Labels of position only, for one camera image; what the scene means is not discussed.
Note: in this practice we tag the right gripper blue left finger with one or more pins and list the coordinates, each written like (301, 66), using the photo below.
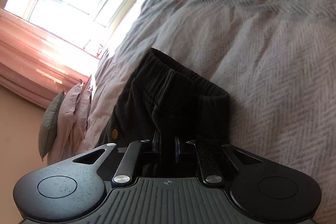
(156, 143)

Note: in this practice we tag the pink curtain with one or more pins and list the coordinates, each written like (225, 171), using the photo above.
(37, 65)

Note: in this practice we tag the grey pink herringbone bedspread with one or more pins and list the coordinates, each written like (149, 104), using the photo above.
(276, 59)

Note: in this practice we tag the grey cushion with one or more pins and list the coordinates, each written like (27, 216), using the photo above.
(48, 128)

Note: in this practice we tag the black pants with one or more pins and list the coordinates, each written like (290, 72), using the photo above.
(163, 98)

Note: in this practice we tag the pink pillow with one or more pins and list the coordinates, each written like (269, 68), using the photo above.
(72, 124)

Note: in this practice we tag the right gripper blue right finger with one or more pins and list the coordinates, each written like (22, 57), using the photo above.
(177, 148)

